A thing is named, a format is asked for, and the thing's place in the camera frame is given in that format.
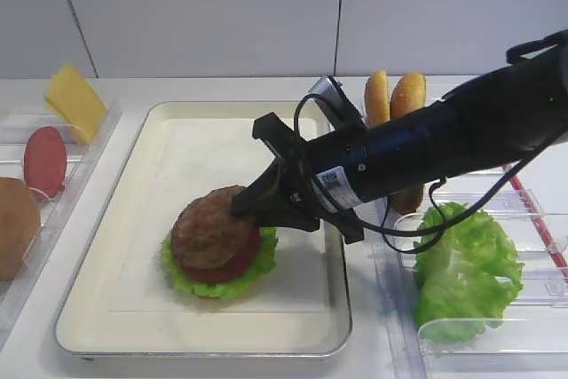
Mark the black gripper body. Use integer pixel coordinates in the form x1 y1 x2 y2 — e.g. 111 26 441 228
252 113 365 244

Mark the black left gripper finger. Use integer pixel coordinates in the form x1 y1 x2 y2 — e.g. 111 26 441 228
231 161 284 215

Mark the brown meat patty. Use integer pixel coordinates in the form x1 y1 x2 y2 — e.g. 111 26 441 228
170 186 255 268

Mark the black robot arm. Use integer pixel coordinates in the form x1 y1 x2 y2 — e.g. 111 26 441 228
231 31 567 244

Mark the red tomato slice on tray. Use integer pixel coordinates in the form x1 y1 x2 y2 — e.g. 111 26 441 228
182 228 261 284

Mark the green lettuce on tray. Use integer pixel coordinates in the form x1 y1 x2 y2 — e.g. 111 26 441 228
159 223 280 303

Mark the green lettuce leaf in rack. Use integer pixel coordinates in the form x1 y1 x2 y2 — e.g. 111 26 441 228
414 211 525 343

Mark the red tomato slice in rack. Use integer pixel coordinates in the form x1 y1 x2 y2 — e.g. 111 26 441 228
23 126 67 198

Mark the yellow cheese slice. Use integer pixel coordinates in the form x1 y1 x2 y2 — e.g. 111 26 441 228
44 64 107 146

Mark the bun slice in right rack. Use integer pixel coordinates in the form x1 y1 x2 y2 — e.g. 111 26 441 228
390 72 427 215

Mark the cream serving tray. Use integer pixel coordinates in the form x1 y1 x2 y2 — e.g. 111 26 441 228
55 101 352 358

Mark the clear acrylic left food rack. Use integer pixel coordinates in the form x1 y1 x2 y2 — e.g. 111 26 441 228
1 100 122 343

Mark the clear acrylic food rack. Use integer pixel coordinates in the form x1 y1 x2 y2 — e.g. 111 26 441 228
373 168 567 378
1 100 122 343

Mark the clear acrylic right food rack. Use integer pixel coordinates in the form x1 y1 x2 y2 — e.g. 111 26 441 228
373 168 567 378

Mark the brown top bun left rack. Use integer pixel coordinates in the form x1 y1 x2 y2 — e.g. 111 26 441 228
1 177 41 280

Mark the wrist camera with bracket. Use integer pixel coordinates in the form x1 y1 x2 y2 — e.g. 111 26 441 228
308 75 367 135

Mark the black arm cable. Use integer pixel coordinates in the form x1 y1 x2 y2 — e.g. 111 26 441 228
292 93 545 255

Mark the red rack rail strip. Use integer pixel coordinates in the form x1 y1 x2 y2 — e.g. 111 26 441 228
509 176 567 280

